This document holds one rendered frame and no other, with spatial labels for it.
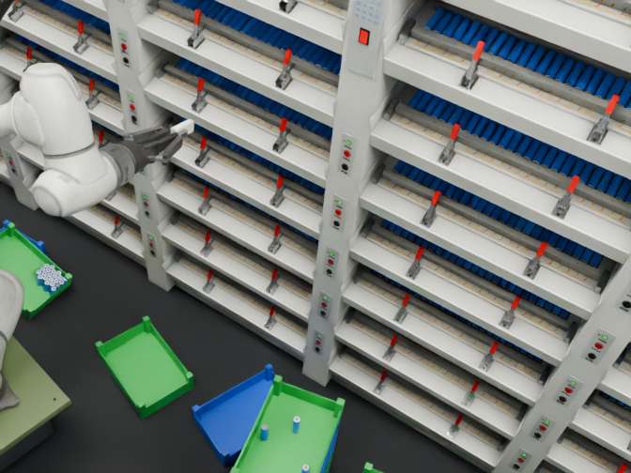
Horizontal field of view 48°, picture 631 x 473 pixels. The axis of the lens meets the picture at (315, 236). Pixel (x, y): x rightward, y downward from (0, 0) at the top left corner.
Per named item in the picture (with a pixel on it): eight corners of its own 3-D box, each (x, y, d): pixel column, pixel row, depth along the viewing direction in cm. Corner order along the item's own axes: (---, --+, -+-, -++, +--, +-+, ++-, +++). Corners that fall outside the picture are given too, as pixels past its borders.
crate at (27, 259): (70, 284, 265) (72, 276, 259) (28, 320, 253) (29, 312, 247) (10, 231, 266) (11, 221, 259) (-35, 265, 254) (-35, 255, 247)
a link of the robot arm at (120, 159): (117, 198, 150) (137, 187, 154) (118, 162, 145) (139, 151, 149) (85, 180, 153) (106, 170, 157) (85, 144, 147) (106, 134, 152)
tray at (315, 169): (327, 190, 183) (325, 169, 174) (146, 99, 202) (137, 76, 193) (367, 134, 190) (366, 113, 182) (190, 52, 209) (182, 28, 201)
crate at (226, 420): (224, 467, 223) (223, 456, 217) (192, 419, 233) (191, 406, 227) (302, 419, 236) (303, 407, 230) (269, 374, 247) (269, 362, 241)
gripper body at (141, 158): (106, 167, 156) (135, 152, 163) (135, 184, 154) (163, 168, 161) (106, 138, 152) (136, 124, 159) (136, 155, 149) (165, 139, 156)
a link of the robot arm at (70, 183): (126, 197, 148) (110, 137, 142) (69, 230, 137) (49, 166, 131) (90, 191, 154) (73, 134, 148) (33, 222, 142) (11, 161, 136)
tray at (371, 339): (512, 441, 206) (520, 430, 194) (334, 339, 225) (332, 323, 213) (541, 383, 214) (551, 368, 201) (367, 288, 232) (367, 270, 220)
